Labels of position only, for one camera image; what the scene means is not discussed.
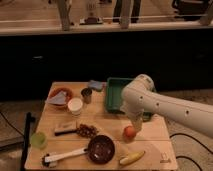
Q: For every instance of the pile of brown nuts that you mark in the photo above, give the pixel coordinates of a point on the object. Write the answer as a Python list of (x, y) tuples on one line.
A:
[(87, 131)]

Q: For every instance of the wooden block with black handle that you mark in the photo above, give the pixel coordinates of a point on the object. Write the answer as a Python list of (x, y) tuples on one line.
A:
[(65, 128)]

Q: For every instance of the blue sponge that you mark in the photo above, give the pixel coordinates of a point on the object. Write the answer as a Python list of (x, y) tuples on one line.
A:
[(96, 85)]

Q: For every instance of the green plastic tray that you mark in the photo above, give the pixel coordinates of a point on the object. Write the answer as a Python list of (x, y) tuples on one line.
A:
[(113, 100)]

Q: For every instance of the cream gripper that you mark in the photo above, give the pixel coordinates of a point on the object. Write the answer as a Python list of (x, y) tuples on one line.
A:
[(137, 121)]

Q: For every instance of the green plastic cup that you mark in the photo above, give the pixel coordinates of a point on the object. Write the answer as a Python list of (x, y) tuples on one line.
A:
[(38, 140)]

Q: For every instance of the black stand left of table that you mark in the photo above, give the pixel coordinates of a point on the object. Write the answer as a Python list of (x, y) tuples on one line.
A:
[(29, 120)]

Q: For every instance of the white paper cup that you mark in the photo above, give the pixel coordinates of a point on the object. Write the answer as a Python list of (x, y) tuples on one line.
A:
[(75, 106)]

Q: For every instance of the grey folded cloth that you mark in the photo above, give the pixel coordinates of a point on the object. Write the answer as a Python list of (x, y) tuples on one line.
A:
[(58, 99)]

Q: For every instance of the yellow banana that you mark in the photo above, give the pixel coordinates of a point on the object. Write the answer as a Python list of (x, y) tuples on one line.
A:
[(131, 158)]

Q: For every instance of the red apple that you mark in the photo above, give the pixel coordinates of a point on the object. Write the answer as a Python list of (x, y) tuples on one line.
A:
[(129, 133)]

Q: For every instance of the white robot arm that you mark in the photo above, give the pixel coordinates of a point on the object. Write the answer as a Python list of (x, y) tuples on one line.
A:
[(138, 96)]

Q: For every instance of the dark brown bowl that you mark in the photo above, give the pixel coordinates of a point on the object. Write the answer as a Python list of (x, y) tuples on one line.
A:
[(101, 149)]

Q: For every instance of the metal cup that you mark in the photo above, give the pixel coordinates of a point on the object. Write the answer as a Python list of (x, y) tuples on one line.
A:
[(87, 95)]

